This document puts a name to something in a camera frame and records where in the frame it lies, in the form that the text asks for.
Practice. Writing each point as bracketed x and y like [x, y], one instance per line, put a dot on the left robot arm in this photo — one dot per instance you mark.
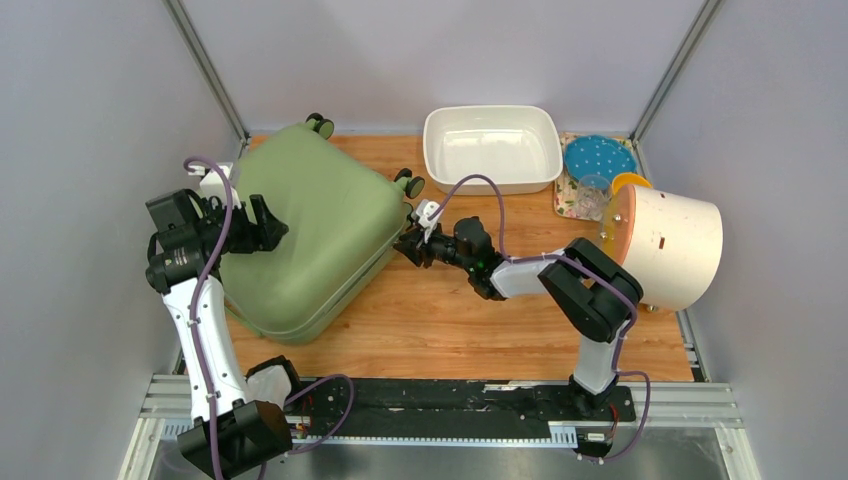
[238, 419]

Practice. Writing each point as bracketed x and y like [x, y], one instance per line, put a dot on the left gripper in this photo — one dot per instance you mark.
[262, 237]

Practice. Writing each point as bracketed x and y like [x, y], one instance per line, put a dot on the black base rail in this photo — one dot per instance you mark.
[451, 409]

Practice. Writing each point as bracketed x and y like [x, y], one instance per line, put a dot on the floral placemat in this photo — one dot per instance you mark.
[565, 186]

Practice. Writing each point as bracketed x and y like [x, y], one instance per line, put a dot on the transparent orange disc lid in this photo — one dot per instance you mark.
[615, 228]

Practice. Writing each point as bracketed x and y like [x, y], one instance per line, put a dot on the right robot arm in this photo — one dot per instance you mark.
[597, 295]

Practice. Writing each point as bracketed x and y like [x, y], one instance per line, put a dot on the cream cylindrical container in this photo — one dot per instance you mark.
[675, 248]

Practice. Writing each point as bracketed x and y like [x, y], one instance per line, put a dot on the yellow bowl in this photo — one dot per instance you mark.
[629, 178]

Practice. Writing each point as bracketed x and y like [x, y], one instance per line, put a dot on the clear drinking glass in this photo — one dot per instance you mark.
[592, 197]

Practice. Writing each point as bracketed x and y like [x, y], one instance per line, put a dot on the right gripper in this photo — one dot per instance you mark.
[414, 248]

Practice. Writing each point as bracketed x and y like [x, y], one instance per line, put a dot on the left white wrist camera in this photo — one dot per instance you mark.
[211, 184]

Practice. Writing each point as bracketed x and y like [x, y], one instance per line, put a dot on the white plastic tub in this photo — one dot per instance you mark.
[516, 146]

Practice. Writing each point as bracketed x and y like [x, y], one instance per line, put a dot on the green hard-shell suitcase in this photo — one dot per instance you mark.
[343, 219]

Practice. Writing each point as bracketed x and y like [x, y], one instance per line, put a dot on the blue dotted plate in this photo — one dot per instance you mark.
[598, 155]

